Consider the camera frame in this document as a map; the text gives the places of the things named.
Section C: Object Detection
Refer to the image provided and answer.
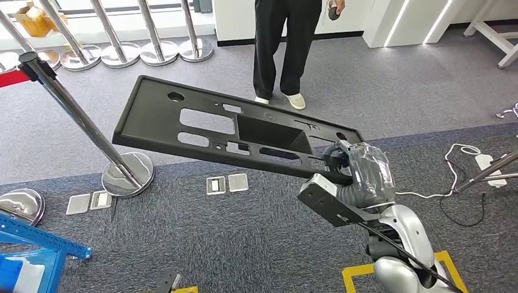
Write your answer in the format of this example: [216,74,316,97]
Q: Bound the person's left hand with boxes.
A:
[326,0,346,17]

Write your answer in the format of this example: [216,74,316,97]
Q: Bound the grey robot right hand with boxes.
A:
[321,139,396,205]

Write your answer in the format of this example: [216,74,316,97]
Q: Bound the black plastic panel part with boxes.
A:
[112,74,365,181]

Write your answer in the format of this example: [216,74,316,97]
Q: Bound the blue metal shelf rack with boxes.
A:
[0,212,93,293]

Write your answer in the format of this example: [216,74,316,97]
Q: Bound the person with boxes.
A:
[252,0,347,110]

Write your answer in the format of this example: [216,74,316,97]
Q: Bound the dark metal stand legs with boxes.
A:
[455,150,518,193]

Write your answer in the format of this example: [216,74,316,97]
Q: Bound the white power strip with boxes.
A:
[474,153,508,189]

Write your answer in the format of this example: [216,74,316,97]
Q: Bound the brown cardboard box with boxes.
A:
[12,2,68,38]

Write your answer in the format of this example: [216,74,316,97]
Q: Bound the red barrier belt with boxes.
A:
[0,68,31,89]

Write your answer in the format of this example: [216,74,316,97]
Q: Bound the translucent white plastic bin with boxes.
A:
[14,258,46,293]

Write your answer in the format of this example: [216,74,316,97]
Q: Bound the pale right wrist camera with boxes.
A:
[309,173,338,198]

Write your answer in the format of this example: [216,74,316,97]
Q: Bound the white floor cable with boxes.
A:
[394,143,483,200]

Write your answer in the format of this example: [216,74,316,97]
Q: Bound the black floor cable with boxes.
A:
[439,192,486,228]

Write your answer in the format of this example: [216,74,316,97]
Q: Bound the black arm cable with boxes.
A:
[358,221,464,293]

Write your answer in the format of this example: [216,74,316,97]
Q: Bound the chrome stanchion post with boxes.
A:
[137,0,180,67]
[0,9,62,70]
[18,51,155,199]
[0,51,20,74]
[89,0,141,69]
[181,0,214,63]
[38,0,102,73]
[0,187,46,227]

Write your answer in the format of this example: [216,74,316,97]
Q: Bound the white metal table frame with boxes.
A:
[463,20,518,70]

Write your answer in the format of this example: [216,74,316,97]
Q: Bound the black left camera bracket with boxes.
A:
[155,272,181,293]

